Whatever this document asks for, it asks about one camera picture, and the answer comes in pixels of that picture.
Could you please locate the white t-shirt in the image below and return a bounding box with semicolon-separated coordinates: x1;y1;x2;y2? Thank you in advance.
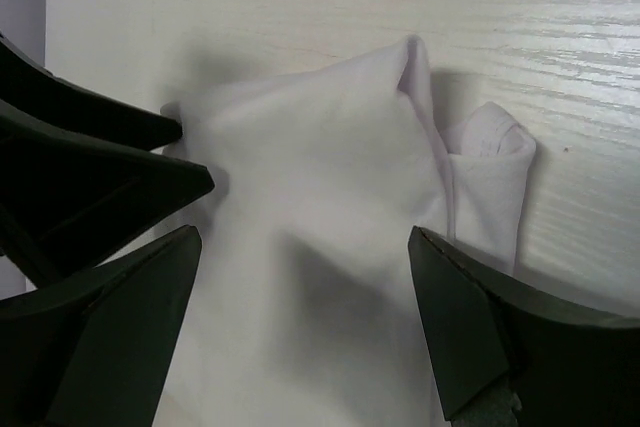
155;36;536;426

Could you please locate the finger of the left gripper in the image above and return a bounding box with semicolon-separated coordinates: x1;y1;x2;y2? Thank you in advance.
1;37;182;151
1;102;214;287

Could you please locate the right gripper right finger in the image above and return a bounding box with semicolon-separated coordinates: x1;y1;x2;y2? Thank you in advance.
408;227;639;426

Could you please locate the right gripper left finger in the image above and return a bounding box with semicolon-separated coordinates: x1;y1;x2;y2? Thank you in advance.
1;225;202;427

